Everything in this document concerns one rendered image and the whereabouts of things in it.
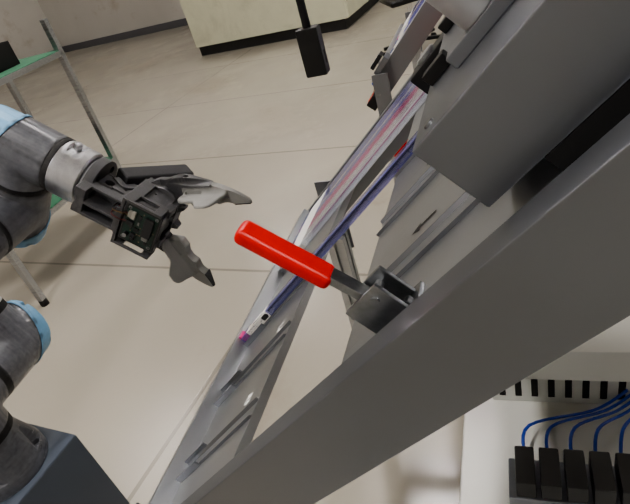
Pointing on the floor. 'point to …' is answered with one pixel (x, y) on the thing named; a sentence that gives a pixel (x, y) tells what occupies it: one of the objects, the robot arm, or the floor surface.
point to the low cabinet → (263, 20)
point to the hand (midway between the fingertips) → (235, 244)
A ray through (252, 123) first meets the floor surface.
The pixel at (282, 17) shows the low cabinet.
